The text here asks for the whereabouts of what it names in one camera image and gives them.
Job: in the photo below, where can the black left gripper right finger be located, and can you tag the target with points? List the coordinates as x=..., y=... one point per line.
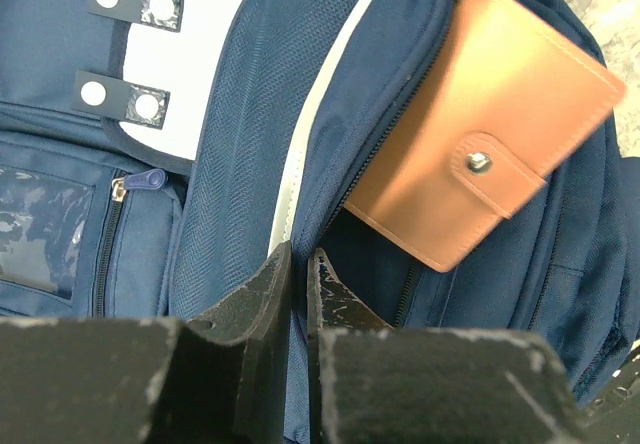
x=373, y=383

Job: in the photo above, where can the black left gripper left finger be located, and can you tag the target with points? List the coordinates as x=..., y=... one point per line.
x=225, y=381

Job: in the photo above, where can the brown leather wallet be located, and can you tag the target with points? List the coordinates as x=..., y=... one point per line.
x=506, y=101

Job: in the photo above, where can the navy blue student backpack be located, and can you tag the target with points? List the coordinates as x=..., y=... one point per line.
x=155, y=152

